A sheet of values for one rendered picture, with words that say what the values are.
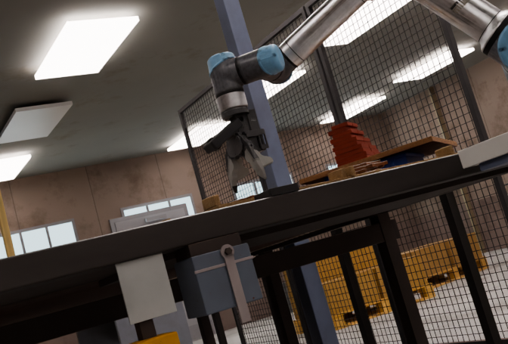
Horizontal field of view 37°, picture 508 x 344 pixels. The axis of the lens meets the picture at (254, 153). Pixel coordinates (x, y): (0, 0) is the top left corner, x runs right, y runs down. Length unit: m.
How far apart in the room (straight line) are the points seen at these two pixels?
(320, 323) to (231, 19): 1.70
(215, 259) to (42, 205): 10.40
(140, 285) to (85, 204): 10.56
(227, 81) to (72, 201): 10.17
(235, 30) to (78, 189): 8.16
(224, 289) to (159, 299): 0.13
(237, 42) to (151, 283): 2.78
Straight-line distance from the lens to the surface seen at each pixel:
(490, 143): 1.89
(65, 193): 12.02
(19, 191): 11.89
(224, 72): 1.94
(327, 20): 2.01
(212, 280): 1.55
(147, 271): 1.53
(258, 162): 1.85
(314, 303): 4.00
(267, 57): 1.90
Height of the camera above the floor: 0.77
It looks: 9 degrees up
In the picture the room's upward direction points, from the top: 16 degrees counter-clockwise
